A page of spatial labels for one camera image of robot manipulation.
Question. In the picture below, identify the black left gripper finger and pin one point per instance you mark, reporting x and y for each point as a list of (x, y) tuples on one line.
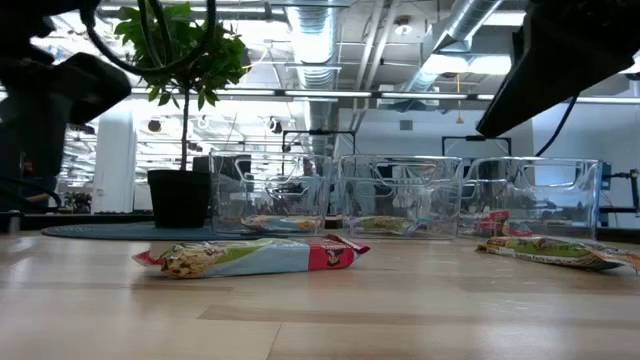
[(30, 150)]

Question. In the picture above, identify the silver ventilation duct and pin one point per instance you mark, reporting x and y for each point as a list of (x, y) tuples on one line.
[(465, 25), (315, 50)]

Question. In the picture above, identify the black round ceiling speaker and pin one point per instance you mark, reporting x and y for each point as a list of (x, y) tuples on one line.
[(276, 125), (154, 125)]

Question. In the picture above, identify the orange-ended green granola bar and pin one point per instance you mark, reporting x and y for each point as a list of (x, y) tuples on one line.
[(280, 223), (560, 249)]

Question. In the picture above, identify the green plant with black pot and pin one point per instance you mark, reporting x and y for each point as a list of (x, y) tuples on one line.
[(180, 200)]

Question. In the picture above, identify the person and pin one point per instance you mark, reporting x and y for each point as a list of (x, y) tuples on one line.
[(47, 186)]

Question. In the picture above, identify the long ceiling light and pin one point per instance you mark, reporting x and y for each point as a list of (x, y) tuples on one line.
[(325, 93)]

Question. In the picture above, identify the white pillar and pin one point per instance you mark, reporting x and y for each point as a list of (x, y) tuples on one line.
[(114, 175)]

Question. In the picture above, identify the clear plastic bin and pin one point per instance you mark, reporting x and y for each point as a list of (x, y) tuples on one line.
[(270, 195), (400, 195), (540, 195)]

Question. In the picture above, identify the black background monitor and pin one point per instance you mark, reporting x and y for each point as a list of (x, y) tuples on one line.
[(201, 164)]

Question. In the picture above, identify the black metal stand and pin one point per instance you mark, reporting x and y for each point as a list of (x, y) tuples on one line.
[(320, 132), (475, 137)]

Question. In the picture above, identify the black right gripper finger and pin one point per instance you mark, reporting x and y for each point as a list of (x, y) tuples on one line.
[(540, 85)]

